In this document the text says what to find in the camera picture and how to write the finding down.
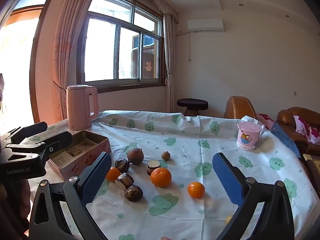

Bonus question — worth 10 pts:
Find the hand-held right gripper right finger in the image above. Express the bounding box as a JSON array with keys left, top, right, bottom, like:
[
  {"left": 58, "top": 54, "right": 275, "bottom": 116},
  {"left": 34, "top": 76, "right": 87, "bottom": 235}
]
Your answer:
[{"left": 212, "top": 152, "right": 295, "bottom": 240}]

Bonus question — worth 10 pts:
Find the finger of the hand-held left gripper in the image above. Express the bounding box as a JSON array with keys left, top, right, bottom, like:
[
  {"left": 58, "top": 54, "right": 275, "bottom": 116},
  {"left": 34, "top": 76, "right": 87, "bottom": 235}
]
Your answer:
[
  {"left": 6, "top": 131, "right": 73, "bottom": 167},
  {"left": 10, "top": 121, "right": 48, "bottom": 143}
]

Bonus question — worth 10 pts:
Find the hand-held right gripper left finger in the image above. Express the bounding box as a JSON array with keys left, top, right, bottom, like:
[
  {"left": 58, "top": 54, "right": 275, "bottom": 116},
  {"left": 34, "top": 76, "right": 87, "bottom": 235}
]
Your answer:
[{"left": 28, "top": 151, "right": 112, "bottom": 240}]

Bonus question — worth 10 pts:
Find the small orange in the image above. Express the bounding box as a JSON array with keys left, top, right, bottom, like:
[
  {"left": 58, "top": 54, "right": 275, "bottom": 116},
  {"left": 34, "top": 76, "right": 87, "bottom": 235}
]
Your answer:
[
  {"left": 106, "top": 167, "right": 121, "bottom": 182},
  {"left": 188, "top": 182, "right": 205, "bottom": 199}
]

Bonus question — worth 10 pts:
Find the pink tin box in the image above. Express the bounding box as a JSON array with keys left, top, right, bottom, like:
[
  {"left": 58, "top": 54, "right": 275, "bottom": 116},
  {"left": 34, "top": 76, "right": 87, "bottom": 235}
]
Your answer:
[{"left": 48, "top": 130, "right": 112, "bottom": 182}]

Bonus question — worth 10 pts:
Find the dark foil chocolate ball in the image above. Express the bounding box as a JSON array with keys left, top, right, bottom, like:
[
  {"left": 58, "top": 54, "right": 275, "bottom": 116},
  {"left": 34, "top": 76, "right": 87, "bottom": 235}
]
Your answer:
[{"left": 115, "top": 159, "right": 130, "bottom": 173}]

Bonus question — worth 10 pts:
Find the brown half piece beige face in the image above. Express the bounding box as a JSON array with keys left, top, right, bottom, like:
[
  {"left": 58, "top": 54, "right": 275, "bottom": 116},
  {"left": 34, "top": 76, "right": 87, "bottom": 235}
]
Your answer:
[{"left": 114, "top": 173, "right": 135, "bottom": 190}]

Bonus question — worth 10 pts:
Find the large brown round fruit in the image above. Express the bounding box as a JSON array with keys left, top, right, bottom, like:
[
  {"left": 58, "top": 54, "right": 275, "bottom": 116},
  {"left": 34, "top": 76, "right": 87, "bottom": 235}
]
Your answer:
[{"left": 127, "top": 147, "right": 144, "bottom": 165}]

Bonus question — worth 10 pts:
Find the brown disc beige top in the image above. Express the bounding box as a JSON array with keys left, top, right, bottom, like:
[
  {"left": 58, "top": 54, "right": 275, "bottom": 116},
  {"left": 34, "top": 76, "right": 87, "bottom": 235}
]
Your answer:
[{"left": 147, "top": 160, "right": 161, "bottom": 175}]

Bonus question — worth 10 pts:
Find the large orange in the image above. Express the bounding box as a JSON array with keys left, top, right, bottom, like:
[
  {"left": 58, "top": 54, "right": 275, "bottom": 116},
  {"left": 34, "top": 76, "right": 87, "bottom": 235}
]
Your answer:
[{"left": 150, "top": 167, "right": 172, "bottom": 188}]

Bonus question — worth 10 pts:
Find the pink electric kettle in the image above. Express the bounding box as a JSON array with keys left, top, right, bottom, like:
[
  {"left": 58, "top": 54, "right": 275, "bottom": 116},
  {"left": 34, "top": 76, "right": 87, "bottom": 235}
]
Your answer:
[{"left": 66, "top": 85, "right": 99, "bottom": 131}]

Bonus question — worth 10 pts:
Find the pink cartoon print cup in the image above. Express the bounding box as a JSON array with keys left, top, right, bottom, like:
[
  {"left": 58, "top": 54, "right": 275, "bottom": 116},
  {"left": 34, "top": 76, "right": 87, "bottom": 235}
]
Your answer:
[{"left": 236, "top": 122, "right": 263, "bottom": 151}]

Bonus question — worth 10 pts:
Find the pink floral cloth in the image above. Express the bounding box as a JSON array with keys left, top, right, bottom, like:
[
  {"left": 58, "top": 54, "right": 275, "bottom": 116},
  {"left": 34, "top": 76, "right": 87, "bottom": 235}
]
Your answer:
[{"left": 257, "top": 113, "right": 275, "bottom": 130}]

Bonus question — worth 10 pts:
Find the brown leather armchair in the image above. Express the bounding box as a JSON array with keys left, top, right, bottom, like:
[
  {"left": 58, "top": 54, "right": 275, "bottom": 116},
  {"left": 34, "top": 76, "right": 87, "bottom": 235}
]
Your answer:
[{"left": 224, "top": 96, "right": 258, "bottom": 120}]

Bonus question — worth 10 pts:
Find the blue plaid cloth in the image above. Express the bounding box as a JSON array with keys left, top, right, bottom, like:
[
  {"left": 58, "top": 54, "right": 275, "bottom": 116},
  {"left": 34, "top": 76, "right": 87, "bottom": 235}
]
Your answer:
[{"left": 270, "top": 121, "right": 302, "bottom": 158}]

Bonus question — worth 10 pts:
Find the dark round stool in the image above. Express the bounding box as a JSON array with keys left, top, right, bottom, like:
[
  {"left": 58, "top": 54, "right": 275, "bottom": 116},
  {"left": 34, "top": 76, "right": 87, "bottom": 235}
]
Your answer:
[{"left": 177, "top": 98, "right": 209, "bottom": 117}]

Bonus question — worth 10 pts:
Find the brown leather sofa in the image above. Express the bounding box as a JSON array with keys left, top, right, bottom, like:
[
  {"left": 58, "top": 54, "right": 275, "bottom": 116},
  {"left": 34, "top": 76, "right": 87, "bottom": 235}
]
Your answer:
[{"left": 276, "top": 107, "right": 320, "bottom": 155}]

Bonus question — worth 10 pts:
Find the dark wooden furniture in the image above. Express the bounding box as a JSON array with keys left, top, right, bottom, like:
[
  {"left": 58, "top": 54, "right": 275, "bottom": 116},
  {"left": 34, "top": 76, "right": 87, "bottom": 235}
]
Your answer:
[{"left": 301, "top": 154, "right": 320, "bottom": 193}]

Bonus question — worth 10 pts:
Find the pink floral blanket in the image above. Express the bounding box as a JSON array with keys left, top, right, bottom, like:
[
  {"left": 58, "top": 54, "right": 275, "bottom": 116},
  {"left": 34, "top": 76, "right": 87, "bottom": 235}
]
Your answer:
[{"left": 293, "top": 115, "right": 320, "bottom": 144}]

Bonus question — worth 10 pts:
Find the long pink floral curtain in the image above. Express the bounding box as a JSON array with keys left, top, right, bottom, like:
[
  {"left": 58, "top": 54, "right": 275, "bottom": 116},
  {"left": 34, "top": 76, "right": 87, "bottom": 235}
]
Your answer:
[{"left": 51, "top": 0, "right": 100, "bottom": 120}]

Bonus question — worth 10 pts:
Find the narrow pale curtain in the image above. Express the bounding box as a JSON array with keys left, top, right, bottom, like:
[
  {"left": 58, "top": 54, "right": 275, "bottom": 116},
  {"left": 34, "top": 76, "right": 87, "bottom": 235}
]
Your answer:
[{"left": 163, "top": 14, "right": 177, "bottom": 113}]

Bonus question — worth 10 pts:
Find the white air conditioner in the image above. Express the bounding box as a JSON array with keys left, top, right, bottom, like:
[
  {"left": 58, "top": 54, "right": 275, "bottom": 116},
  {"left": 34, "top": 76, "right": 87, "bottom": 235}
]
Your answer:
[{"left": 187, "top": 19, "right": 225, "bottom": 32}]

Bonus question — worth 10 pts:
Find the wooden frame glass door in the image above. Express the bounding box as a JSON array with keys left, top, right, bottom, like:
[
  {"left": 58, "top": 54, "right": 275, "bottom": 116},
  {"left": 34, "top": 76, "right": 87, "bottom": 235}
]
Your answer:
[{"left": 0, "top": 0, "right": 63, "bottom": 133}]

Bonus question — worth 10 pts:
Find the wooden frame sliding window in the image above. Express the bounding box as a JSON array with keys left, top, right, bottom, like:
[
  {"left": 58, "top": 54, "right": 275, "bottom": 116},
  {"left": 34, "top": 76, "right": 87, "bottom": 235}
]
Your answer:
[{"left": 77, "top": 0, "right": 167, "bottom": 94}]

